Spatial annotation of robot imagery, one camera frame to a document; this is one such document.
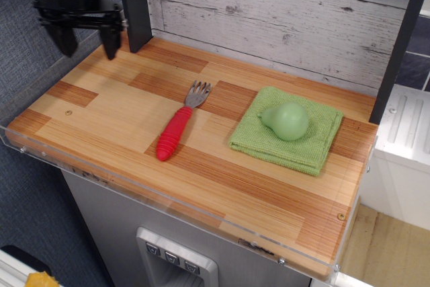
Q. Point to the green toy pear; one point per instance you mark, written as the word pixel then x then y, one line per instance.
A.
pixel 289 121

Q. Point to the right dark grey post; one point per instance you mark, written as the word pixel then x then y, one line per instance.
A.
pixel 405 32

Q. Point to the red handled metal fork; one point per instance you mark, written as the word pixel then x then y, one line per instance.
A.
pixel 171 136

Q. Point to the yellow object at corner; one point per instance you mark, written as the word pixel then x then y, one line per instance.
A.
pixel 41 279

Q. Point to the dark grey post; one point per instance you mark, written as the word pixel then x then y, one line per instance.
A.
pixel 405 32
pixel 139 27

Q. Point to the white toy sink unit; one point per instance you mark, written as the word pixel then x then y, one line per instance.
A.
pixel 396 181

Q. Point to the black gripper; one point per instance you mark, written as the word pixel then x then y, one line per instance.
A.
pixel 61 16

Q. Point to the folded green cloth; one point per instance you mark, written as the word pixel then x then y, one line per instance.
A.
pixel 307 154

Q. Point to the left dark grey post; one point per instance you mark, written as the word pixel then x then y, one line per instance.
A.
pixel 139 27

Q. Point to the grey toy fridge cabinet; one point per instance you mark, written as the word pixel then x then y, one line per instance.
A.
pixel 143 245

